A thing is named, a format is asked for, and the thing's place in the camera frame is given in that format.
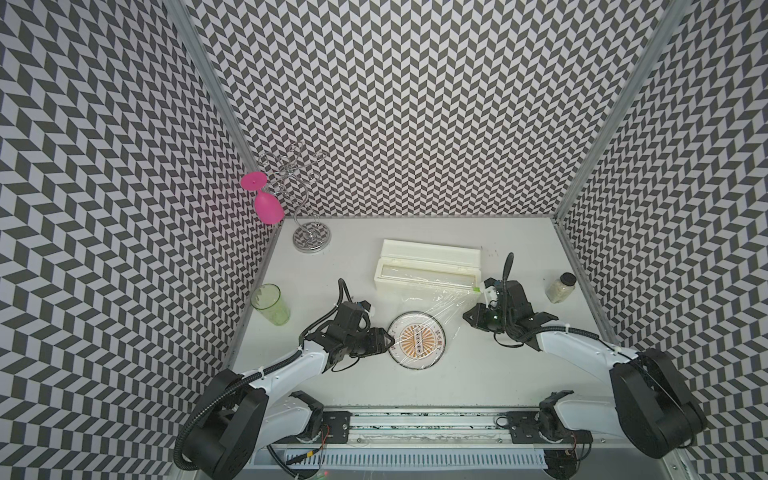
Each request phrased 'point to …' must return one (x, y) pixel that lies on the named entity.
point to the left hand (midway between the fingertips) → (386, 345)
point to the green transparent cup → (266, 299)
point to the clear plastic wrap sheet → (448, 309)
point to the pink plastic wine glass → (266, 206)
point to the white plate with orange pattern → (419, 340)
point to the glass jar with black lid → (559, 289)
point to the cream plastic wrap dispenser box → (408, 267)
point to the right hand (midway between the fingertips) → (463, 320)
